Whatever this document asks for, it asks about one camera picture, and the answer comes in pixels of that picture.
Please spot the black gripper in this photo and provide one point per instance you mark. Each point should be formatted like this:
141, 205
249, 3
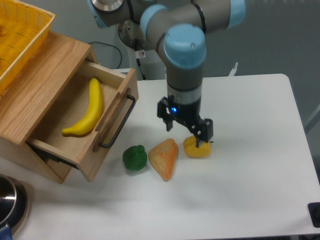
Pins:
187, 115

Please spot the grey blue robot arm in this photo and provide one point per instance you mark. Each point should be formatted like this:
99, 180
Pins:
178, 36

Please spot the yellow toy banana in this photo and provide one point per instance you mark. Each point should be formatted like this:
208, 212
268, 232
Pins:
93, 114

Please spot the open wooden top drawer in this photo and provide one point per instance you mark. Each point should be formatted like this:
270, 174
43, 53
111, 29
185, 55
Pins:
83, 153

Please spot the wooden drawer cabinet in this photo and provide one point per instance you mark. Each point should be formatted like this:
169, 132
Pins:
31, 94

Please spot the yellow toy bell pepper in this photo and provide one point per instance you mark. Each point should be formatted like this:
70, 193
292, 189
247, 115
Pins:
192, 151

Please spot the orange toy sandwich wedge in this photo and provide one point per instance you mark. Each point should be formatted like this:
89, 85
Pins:
163, 158

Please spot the green toy bell pepper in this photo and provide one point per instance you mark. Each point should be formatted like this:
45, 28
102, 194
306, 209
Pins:
135, 158

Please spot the black table corner socket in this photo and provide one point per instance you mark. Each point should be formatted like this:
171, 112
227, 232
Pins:
314, 212

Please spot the yellow plastic basket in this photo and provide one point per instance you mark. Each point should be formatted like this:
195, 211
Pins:
23, 29

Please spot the steel pot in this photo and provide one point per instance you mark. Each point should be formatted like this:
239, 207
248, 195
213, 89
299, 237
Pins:
14, 203

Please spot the blue object at corner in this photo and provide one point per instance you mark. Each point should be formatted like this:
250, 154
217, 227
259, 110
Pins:
5, 232

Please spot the black drawer handle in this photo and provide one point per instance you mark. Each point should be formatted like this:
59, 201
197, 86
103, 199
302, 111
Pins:
121, 125

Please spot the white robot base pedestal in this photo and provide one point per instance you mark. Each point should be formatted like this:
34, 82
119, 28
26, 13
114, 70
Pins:
141, 55

